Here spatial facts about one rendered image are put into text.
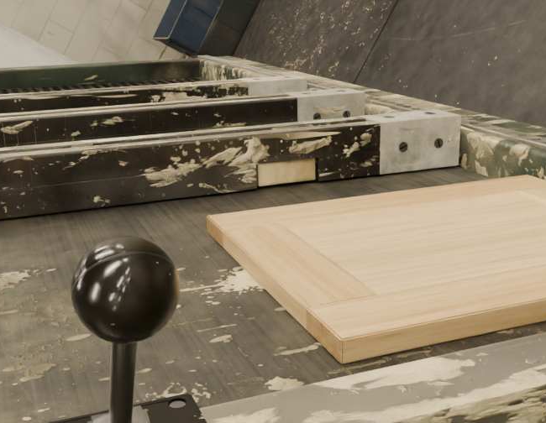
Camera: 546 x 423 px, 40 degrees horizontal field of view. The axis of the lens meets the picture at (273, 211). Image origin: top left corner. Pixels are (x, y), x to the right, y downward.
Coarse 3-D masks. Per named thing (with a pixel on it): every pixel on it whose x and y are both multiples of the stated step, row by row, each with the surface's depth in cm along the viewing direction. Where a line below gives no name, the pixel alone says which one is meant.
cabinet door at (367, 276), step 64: (448, 192) 84; (512, 192) 84; (256, 256) 65; (320, 256) 65; (384, 256) 65; (448, 256) 65; (512, 256) 65; (320, 320) 52; (384, 320) 52; (448, 320) 52; (512, 320) 54
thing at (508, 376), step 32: (480, 352) 43; (512, 352) 43; (544, 352) 42; (320, 384) 40; (352, 384) 40; (384, 384) 39; (416, 384) 39; (448, 384) 39; (480, 384) 39; (512, 384) 39; (544, 384) 39; (224, 416) 37; (256, 416) 37; (288, 416) 37; (320, 416) 37; (352, 416) 37; (384, 416) 36; (416, 416) 37; (448, 416) 37; (480, 416) 38; (512, 416) 39; (544, 416) 40
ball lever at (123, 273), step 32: (96, 256) 25; (128, 256) 25; (160, 256) 26; (96, 288) 25; (128, 288) 25; (160, 288) 25; (96, 320) 25; (128, 320) 25; (160, 320) 26; (128, 352) 28; (128, 384) 30; (96, 416) 33; (128, 416) 32
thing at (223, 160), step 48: (48, 144) 88; (96, 144) 89; (144, 144) 87; (192, 144) 89; (240, 144) 91; (288, 144) 94; (336, 144) 96; (384, 144) 98; (432, 144) 101; (0, 192) 82; (48, 192) 84; (96, 192) 86; (144, 192) 88; (192, 192) 90
